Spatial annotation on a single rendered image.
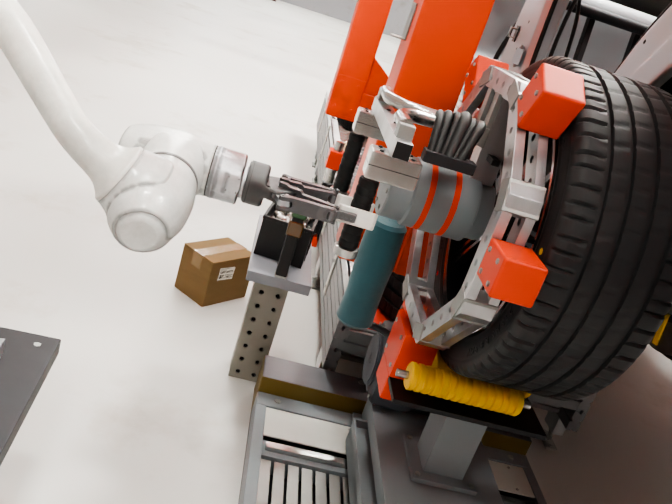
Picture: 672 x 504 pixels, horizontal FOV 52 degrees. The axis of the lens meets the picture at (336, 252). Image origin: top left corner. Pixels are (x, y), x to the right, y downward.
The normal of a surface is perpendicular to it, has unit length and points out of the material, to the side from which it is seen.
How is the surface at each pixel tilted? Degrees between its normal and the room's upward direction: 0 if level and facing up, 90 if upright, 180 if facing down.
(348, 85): 90
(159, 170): 26
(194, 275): 90
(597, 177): 57
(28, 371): 0
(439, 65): 90
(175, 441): 0
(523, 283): 90
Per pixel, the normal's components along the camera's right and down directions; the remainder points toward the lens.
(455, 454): 0.03, 0.38
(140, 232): 0.08, 0.63
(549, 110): -0.15, 0.82
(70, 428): 0.30, -0.89
